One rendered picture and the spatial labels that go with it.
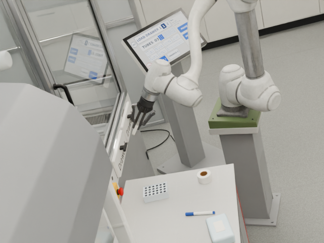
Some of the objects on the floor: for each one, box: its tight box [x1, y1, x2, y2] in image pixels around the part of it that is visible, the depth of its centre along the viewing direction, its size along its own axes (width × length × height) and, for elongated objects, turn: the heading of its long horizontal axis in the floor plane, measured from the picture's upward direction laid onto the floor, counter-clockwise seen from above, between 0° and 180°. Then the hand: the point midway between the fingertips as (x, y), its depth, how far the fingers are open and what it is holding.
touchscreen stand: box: [157, 61, 226, 175], centre depth 356 cm, size 50×45×102 cm
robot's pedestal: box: [209, 112, 282, 227], centre depth 307 cm, size 30×30×76 cm
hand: (135, 128), depth 255 cm, fingers closed
